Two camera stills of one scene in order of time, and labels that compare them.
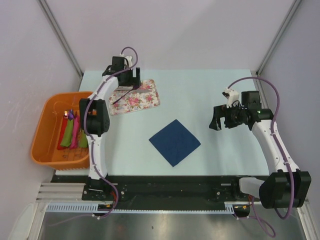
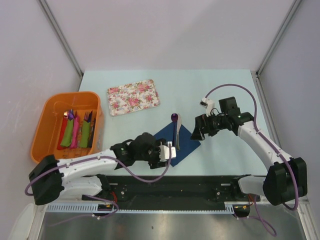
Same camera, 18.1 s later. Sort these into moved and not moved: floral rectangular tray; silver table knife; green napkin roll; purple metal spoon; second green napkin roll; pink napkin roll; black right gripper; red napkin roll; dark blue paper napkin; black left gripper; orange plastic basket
Moved: black left gripper; purple metal spoon; black right gripper; silver table knife
Not moved: green napkin roll; orange plastic basket; dark blue paper napkin; pink napkin roll; red napkin roll; second green napkin roll; floral rectangular tray
